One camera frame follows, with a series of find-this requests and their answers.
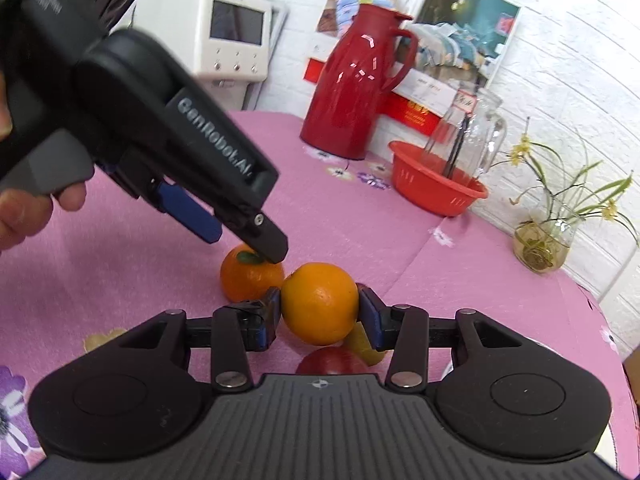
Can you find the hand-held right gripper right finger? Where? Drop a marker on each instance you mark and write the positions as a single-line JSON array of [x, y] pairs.
[[371, 322]]

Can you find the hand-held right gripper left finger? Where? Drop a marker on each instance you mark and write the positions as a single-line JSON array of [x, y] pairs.
[[267, 325]]

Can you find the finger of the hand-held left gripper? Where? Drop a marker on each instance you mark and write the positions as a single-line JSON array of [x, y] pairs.
[[265, 240], [192, 217]]

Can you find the tangerine with green leaf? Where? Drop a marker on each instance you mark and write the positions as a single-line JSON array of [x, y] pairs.
[[245, 280]]

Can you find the orange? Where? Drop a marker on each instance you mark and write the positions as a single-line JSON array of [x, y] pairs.
[[320, 305]]

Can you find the person's left hand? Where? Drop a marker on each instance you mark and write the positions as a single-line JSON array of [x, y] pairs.
[[25, 215]]

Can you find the small yellow fruit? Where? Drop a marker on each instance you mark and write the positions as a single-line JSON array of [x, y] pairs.
[[360, 347]]

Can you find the red apple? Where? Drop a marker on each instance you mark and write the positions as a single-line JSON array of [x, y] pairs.
[[330, 362]]

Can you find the white appliance with screen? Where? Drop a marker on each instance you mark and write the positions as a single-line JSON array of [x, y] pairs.
[[200, 55]]

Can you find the pink floral tablecloth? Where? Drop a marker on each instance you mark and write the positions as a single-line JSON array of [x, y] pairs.
[[350, 220]]

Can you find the red plastic basin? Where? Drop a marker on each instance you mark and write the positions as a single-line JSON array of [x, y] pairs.
[[430, 185]]

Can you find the red thermos jug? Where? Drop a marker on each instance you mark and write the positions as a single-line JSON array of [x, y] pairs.
[[350, 90]]

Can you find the black stick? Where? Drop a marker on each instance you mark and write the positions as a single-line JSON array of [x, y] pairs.
[[457, 150]]

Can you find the glass vase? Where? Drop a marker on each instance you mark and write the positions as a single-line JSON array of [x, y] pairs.
[[567, 232]]

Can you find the glass pitcher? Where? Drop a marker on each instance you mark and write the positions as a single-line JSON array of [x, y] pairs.
[[480, 125]]

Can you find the yellow-flowered plant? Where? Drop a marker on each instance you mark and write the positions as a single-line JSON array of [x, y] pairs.
[[610, 208]]

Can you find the cardboard box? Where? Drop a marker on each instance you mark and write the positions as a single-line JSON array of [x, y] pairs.
[[634, 390]]

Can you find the wall poster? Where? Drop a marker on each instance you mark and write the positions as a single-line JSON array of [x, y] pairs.
[[450, 15]]

